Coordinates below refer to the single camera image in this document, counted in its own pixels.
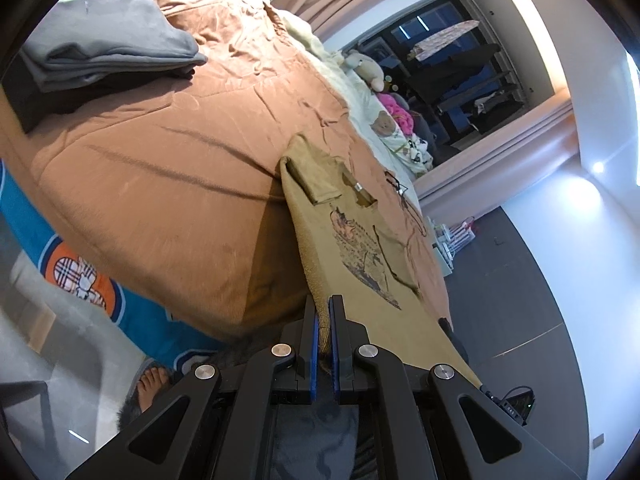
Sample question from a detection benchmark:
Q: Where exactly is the tan brown t-shirt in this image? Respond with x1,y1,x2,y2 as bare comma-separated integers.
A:
280,136,480,386

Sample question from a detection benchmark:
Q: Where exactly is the person's bare foot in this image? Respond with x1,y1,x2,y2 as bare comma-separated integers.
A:
137,366,169,412

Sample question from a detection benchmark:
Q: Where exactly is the blue patterned bed sheet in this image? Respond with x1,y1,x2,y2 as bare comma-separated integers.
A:
1,166,224,373

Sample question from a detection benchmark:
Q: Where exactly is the black garment at bed edge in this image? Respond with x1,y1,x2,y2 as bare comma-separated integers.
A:
438,318,469,363

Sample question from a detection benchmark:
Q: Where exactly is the white bedside cabinet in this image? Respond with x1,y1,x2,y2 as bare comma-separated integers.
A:
426,217,476,278

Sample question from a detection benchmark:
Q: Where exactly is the orange-brown bed blanket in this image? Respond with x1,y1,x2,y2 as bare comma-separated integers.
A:
0,0,454,340

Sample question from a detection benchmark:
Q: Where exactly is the right pink curtain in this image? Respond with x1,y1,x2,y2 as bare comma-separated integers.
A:
414,91,579,224

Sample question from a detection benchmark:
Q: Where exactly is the cream bear print quilt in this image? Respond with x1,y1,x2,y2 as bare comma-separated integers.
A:
277,10,433,179

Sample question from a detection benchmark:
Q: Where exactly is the pink plush toy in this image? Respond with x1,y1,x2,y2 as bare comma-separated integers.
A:
376,93,414,136

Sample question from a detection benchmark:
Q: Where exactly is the black folded garment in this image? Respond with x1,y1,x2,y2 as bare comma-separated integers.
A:
2,56,195,133

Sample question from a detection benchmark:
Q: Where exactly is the cream plush toy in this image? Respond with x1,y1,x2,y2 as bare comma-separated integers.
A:
343,51,385,93

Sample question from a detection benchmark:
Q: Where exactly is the hanging floral garment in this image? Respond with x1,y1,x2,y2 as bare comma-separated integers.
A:
408,20,480,62

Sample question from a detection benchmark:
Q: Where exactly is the grey folded garment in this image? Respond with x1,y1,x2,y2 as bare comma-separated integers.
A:
20,0,207,93

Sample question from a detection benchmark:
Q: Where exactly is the black cable on bed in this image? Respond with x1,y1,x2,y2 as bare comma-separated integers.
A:
383,170,410,212

